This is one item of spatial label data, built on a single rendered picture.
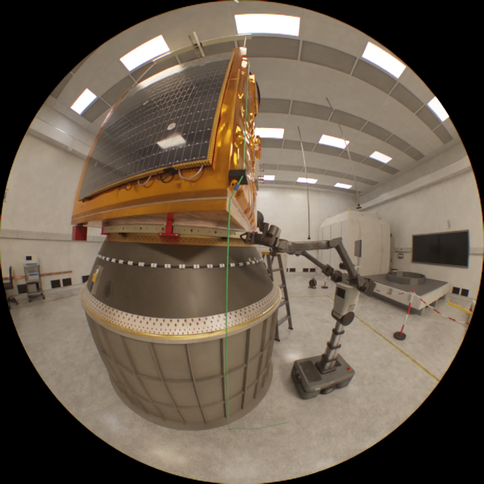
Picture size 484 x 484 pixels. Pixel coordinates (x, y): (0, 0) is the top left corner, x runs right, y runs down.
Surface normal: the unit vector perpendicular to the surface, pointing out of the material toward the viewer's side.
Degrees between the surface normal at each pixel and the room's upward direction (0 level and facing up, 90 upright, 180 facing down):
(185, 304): 62
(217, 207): 90
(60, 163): 90
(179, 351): 90
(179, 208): 90
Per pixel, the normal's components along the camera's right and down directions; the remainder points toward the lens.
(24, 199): 0.99, 0.04
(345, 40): -0.04, 1.00
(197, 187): -0.15, 0.05
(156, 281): 0.26, -0.48
